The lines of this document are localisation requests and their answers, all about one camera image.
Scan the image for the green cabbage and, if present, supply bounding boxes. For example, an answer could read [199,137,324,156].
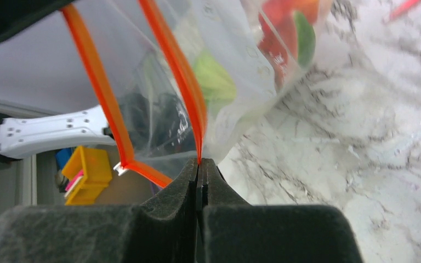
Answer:
[192,50,237,112]

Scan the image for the yellow plastic box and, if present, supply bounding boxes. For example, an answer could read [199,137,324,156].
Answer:
[62,146,112,205]

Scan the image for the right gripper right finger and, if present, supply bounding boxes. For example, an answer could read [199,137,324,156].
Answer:
[197,158,362,262]

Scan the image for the watermelon slice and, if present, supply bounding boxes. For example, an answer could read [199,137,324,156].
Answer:
[258,1,320,88]

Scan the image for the clear orange zip top bag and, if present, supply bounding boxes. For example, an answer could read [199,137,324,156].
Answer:
[73,1,332,187]

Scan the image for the red white pen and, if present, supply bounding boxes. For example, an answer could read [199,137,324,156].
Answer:
[387,0,421,21]

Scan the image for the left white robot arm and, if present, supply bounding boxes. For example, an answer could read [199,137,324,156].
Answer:
[0,1,115,170]

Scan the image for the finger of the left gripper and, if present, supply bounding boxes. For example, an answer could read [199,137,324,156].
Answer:
[0,0,73,43]

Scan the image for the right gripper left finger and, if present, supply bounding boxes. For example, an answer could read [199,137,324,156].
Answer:
[0,159,198,262]

